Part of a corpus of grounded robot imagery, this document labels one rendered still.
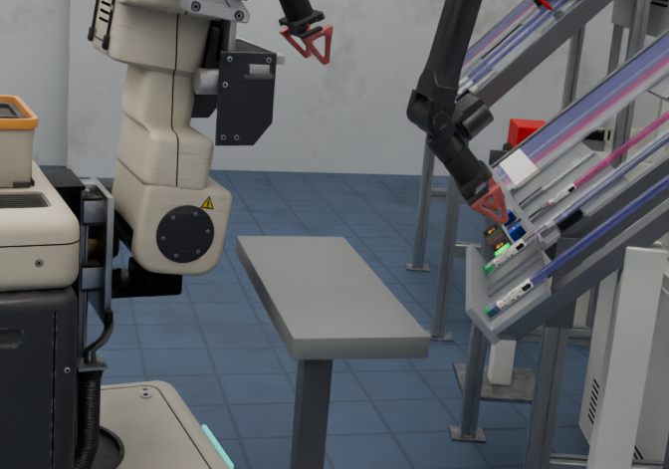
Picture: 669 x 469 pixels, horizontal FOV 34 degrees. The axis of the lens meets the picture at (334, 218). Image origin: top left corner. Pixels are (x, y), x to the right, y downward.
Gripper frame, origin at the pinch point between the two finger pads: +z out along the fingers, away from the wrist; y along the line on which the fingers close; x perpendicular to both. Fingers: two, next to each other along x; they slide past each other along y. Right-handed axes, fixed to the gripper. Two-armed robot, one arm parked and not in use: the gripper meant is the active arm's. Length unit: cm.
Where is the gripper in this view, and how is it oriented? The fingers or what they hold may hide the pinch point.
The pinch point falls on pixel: (499, 212)
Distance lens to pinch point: 211.8
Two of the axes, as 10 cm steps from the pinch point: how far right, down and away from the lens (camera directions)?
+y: -0.1, -2.6, 9.6
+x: -7.9, 6.0, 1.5
